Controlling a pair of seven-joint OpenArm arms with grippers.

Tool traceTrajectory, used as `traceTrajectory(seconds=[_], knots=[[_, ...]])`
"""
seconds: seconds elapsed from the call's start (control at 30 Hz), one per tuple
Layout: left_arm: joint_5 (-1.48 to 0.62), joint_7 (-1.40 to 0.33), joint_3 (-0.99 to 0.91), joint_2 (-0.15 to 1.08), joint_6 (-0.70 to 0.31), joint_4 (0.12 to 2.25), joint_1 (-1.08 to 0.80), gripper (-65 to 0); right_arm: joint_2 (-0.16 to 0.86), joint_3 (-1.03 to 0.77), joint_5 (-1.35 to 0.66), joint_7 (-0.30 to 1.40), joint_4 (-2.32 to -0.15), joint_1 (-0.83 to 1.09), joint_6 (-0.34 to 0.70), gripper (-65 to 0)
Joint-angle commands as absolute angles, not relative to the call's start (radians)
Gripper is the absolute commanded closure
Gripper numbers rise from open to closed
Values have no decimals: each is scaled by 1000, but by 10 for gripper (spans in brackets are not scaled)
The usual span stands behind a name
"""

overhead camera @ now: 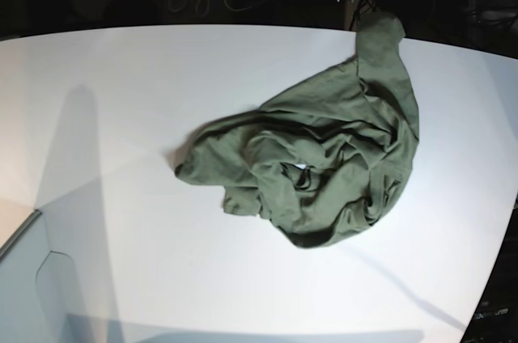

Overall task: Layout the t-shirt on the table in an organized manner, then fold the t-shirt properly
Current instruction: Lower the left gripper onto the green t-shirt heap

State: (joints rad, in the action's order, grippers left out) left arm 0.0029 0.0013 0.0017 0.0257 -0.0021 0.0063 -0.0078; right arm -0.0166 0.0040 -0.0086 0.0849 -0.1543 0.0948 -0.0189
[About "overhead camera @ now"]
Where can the olive green t-shirt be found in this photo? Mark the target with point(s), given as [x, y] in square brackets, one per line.
[326, 159]

